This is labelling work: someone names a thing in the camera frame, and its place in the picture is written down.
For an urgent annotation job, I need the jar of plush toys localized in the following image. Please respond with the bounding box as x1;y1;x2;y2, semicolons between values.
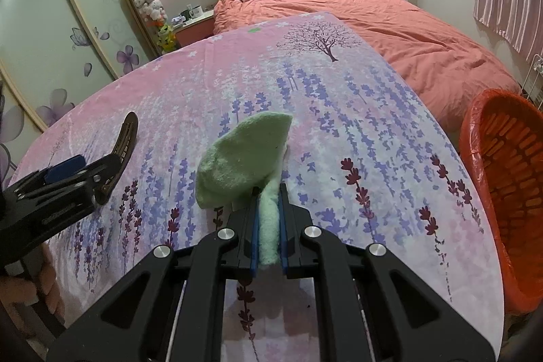
133;0;168;28

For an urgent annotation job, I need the yellow green plush toy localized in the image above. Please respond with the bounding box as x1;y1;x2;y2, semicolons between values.
157;24;177;54

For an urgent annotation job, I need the light green fuzzy sock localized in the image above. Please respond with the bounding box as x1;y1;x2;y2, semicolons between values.
195;111;293;267

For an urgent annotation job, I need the pink lavender print tablecloth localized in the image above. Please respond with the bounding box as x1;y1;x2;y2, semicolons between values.
16;14;504;348

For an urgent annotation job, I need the white wire rack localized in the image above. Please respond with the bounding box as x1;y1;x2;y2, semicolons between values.
521;53;543;110

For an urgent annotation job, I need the orange plastic laundry basket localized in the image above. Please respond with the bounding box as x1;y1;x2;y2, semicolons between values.
459;89;542;314

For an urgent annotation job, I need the person's left hand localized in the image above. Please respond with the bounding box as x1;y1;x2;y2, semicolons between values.
0;244;64;335

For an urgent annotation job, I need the floral sliding wardrobe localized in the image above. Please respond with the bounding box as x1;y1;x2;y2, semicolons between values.
1;0;155;185

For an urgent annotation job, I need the brown hair clip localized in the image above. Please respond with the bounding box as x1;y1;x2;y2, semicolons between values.
93;111;139;206

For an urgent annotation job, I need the pink bedside table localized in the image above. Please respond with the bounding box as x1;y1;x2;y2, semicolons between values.
174;10;214;47

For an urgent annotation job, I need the white mug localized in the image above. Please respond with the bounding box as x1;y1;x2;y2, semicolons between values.
190;5;203;18

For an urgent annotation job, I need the coral red duvet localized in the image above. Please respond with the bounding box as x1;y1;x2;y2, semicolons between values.
213;0;520;132

